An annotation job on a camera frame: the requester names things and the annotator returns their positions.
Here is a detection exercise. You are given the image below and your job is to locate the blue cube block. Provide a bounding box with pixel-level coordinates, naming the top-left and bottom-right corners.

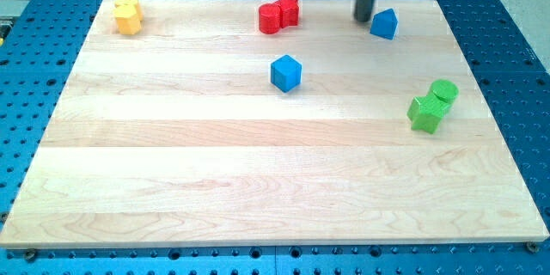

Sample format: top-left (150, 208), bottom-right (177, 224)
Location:
top-left (270, 55), bottom-right (303, 93)

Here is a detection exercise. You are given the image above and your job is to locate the light wooden board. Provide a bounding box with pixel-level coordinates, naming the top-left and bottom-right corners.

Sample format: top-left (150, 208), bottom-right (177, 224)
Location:
top-left (1, 0), bottom-right (548, 249)

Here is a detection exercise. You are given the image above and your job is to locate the red cylinder block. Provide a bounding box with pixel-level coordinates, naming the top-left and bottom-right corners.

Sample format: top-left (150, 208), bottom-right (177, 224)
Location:
top-left (259, 3), bottom-right (281, 34)

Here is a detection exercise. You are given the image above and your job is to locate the red star block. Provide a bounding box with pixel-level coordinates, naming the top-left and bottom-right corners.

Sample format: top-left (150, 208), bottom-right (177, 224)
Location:
top-left (275, 0), bottom-right (299, 28)

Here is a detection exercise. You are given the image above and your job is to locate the green star block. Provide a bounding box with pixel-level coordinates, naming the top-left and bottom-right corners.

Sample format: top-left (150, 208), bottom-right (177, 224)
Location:
top-left (406, 94), bottom-right (451, 134)

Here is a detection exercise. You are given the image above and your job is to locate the green cylinder block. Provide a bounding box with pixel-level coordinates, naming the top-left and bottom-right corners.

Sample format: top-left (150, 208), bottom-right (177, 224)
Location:
top-left (429, 79), bottom-right (459, 105)

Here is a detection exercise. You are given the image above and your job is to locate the yellow hexagon block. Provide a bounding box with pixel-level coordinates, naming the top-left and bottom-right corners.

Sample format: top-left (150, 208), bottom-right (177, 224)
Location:
top-left (113, 5), bottom-right (142, 35)

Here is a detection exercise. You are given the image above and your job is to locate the yellow heart block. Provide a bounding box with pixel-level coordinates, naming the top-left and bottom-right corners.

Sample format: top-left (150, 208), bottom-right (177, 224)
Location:
top-left (114, 0), bottom-right (144, 21)

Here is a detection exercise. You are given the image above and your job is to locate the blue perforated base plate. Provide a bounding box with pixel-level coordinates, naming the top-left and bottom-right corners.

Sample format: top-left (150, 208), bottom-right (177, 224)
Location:
top-left (1, 0), bottom-right (549, 274)

